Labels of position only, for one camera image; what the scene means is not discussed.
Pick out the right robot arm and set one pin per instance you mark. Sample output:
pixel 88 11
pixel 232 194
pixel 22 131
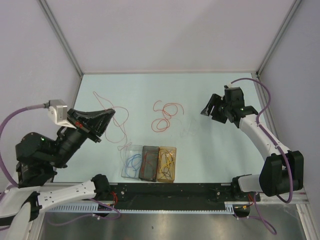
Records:
pixel 283 169

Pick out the aluminium frame rail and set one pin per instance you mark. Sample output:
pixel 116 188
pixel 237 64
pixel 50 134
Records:
pixel 298 197

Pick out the aluminium corner post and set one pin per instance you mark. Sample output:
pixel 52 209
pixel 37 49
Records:
pixel 49 15
pixel 279 35

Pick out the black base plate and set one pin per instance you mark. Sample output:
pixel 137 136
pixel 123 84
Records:
pixel 173 196

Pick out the left aluminium corner post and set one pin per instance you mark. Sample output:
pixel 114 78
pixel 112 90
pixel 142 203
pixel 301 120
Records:
pixel 49 15

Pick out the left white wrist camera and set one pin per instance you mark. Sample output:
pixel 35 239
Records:
pixel 58 113

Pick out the dark grey plastic bin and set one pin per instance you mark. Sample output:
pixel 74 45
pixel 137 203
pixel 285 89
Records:
pixel 150 161

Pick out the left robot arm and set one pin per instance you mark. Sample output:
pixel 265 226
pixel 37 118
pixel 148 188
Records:
pixel 38 157

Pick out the amber plastic bin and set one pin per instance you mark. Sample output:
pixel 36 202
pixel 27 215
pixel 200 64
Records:
pixel 166 164

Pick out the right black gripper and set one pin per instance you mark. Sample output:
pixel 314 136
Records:
pixel 215 100

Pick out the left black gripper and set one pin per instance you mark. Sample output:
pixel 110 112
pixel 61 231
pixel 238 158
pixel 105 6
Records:
pixel 91 123

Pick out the clear plastic bin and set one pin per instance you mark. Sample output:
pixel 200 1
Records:
pixel 132 161

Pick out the right aluminium corner post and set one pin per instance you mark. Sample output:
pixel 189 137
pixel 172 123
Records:
pixel 279 35

